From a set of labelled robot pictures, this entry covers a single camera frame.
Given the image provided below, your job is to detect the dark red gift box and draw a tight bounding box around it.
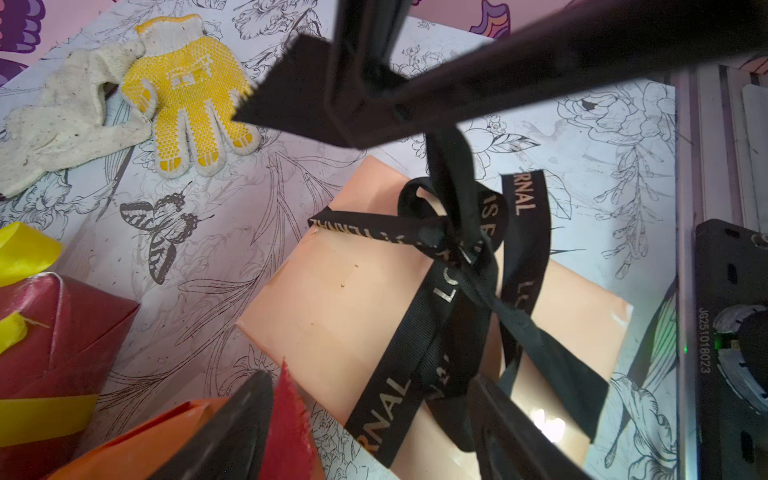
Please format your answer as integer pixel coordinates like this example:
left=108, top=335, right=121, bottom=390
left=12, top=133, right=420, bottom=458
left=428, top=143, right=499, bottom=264
left=1, top=273, right=140, bottom=479

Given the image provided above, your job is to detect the black printed ribbon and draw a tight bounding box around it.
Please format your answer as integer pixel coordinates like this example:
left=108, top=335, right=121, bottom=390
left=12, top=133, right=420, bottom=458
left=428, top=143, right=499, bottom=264
left=309, top=127, right=607, bottom=467

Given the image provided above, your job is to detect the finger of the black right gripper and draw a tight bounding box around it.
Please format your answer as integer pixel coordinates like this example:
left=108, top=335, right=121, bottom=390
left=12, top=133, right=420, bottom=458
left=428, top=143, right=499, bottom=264
left=326, top=1, right=767, bottom=149
left=233, top=35, right=360, bottom=147

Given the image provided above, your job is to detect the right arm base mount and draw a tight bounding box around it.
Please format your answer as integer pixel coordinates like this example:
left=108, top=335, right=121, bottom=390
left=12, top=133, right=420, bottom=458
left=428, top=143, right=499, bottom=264
left=694, top=219, right=767, bottom=479

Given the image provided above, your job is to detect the large orange gift box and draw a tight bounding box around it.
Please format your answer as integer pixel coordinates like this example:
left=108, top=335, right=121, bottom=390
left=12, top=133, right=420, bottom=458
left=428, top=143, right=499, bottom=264
left=48, top=397, right=228, bottom=479

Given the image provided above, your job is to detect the peach gift box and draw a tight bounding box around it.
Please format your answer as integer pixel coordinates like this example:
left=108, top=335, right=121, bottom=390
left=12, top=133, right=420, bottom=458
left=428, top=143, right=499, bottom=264
left=235, top=155, right=634, bottom=480

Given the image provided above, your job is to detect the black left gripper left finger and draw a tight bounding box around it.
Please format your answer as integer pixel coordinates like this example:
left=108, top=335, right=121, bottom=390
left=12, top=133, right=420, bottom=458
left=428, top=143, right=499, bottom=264
left=151, top=371, right=273, bottom=479

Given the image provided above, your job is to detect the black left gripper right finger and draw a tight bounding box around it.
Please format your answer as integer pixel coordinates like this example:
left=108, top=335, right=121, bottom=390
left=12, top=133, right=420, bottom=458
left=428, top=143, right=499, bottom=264
left=467, top=375, right=589, bottom=480

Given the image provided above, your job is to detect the beige knit work glove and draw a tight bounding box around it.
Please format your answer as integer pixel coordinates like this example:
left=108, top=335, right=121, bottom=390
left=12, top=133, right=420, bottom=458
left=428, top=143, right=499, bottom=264
left=1, top=41, right=152, bottom=199

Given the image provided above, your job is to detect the yellow ribbon on red box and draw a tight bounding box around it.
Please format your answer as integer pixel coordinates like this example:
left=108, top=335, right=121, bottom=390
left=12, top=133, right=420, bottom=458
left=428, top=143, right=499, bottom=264
left=1, top=222, right=98, bottom=448

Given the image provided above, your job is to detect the yellow dotted work glove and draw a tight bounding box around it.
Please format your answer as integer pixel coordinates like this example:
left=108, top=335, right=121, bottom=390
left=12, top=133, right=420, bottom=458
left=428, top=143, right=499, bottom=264
left=120, top=14, right=262, bottom=179

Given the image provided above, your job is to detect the aluminium frame post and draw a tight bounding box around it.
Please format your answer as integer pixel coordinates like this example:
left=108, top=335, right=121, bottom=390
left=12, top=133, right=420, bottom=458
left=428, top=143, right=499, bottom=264
left=675, top=63, right=767, bottom=479

